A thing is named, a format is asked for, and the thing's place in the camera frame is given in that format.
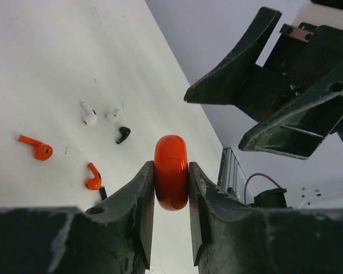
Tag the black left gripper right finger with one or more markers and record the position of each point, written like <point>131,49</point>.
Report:
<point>230,237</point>

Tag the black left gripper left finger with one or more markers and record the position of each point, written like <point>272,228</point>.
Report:
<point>114,236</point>

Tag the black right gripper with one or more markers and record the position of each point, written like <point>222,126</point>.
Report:
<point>310,69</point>

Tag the orange earbud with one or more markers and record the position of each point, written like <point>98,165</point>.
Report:
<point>41,151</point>
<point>95,182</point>

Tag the orange round charging case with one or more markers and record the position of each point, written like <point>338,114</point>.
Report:
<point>171,173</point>

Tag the black earbud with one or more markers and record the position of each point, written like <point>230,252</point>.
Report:
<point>103,193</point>
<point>124,134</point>

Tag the white earbud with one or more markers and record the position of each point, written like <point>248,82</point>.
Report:
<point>113,116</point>
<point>90,118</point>

